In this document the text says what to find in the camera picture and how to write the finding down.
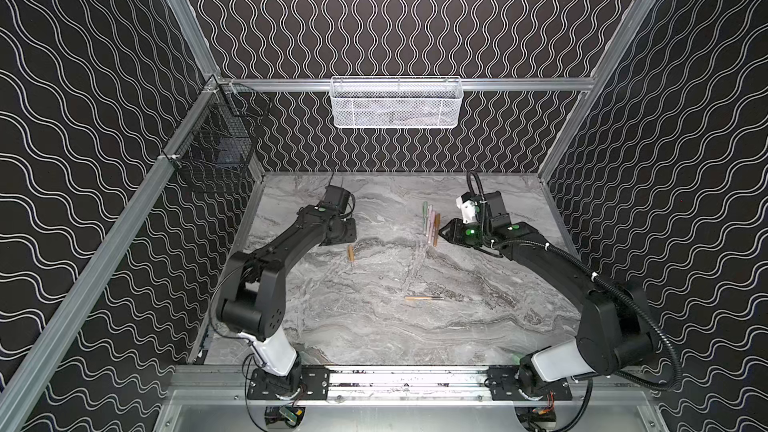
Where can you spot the green pen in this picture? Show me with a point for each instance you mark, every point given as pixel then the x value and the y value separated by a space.
pixel 425 215

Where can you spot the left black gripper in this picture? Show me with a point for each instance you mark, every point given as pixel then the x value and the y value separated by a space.
pixel 343 230

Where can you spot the black wire mesh basket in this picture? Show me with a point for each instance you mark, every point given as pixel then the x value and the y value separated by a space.
pixel 216 156

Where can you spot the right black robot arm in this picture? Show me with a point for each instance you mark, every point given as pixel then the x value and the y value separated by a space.
pixel 616 335

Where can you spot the white wire mesh basket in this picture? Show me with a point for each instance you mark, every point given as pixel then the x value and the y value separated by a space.
pixel 391 102

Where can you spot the tan pen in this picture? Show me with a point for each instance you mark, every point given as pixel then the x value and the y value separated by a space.
pixel 423 298

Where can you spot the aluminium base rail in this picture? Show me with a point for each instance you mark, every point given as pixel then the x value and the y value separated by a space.
pixel 371 385

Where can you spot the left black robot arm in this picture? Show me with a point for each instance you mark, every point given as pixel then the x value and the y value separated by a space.
pixel 251 300

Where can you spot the brown pen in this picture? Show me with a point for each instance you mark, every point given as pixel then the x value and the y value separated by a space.
pixel 435 229

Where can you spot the pink pen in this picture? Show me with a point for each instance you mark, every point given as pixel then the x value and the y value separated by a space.
pixel 429 223

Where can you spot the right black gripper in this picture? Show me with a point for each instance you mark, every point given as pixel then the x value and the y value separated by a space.
pixel 454 231

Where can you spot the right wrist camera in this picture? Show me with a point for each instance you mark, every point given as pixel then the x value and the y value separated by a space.
pixel 469 207

